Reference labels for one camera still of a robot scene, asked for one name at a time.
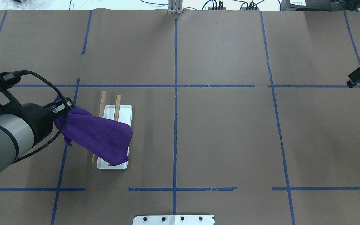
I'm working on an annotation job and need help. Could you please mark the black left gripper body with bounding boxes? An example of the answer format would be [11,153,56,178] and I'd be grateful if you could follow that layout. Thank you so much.
[22,103,65,146]

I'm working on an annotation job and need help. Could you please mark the purple towel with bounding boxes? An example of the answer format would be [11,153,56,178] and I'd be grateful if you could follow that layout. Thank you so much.
[54,95,133,166]

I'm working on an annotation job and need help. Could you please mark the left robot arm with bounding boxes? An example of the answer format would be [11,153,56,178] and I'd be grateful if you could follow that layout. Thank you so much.
[0,97,75,173]

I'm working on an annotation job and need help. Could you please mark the white wooden towel rack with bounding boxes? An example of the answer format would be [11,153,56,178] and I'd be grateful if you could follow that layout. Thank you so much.
[92,91,133,170]

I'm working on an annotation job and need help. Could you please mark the black computer box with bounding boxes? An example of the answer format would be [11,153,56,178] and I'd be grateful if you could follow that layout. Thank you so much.
[280,0,360,12]

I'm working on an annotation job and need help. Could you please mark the near black connector block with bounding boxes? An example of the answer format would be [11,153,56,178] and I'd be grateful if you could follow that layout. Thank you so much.
[239,1,260,11]

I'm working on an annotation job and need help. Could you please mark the black connector block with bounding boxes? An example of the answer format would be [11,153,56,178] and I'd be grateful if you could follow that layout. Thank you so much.
[207,0,226,11]
[239,1,260,11]

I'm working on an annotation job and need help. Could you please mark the far black connector block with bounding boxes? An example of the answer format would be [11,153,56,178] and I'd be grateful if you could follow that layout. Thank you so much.
[207,0,226,11]

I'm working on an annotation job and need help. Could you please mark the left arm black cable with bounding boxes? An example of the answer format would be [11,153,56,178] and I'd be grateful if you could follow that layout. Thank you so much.
[11,70,71,164]

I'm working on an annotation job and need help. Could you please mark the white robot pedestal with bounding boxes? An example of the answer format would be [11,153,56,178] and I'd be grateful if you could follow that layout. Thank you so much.
[132,215,216,225]

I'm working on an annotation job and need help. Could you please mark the aluminium frame post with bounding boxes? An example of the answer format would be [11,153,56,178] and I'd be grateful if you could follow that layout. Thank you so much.
[168,0,184,14]

